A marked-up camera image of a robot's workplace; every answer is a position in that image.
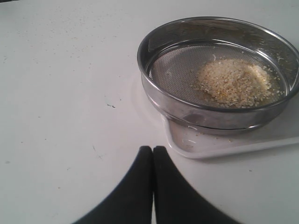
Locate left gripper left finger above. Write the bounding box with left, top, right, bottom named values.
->
left=75, top=146, right=153, bottom=224

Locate pile of yellow grains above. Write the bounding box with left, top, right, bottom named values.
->
left=190, top=57, right=286, bottom=108

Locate white rectangular plastic tray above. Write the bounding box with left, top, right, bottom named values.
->
left=130, top=74, right=299, bottom=160

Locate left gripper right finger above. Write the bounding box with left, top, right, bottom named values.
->
left=153, top=146, right=238, bottom=224

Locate round stainless steel sieve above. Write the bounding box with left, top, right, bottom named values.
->
left=137, top=16, right=299, bottom=134

